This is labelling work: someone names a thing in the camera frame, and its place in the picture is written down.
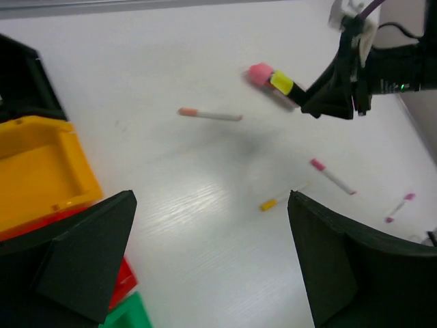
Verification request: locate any yellow storage bin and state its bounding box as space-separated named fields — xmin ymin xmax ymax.
xmin=1 ymin=116 xmax=103 ymax=238

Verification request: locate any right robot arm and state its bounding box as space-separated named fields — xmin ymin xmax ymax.
xmin=300 ymin=1 xmax=436 ymax=120

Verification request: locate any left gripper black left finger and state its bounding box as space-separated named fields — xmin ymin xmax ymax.
xmin=1 ymin=190 xmax=137 ymax=327

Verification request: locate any red storage bin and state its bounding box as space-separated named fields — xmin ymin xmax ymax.
xmin=1 ymin=206 xmax=138 ymax=311

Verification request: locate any white pen pink cap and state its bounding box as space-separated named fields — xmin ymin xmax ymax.
xmin=310 ymin=159 xmax=356 ymax=195

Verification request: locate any white pen orange cap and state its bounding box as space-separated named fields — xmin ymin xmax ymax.
xmin=178 ymin=107 xmax=243 ymax=122

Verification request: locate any green storage bin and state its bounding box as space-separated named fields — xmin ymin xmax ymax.
xmin=98 ymin=292 xmax=152 ymax=328

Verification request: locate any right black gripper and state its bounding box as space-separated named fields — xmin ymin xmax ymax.
xmin=300 ymin=20 xmax=423 ymax=120

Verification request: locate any white pen yellow cap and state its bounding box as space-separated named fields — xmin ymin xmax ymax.
xmin=259 ymin=182 xmax=309 ymax=212

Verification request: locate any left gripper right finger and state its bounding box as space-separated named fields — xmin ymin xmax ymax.
xmin=287 ymin=191 xmax=436 ymax=327

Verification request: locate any white pen purple cap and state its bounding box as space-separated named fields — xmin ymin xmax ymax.
xmin=385 ymin=193 xmax=416 ymax=223

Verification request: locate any pink capped glue bottle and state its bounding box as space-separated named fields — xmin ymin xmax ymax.
xmin=242 ymin=62 xmax=298 ymax=112

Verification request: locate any yellow black highlighter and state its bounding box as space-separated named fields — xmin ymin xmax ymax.
xmin=270 ymin=70 xmax=307 ymax=107

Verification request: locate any black storage bin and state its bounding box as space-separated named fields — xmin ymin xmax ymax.
xmin=0 ymin=34 xmax=68 ymax=123

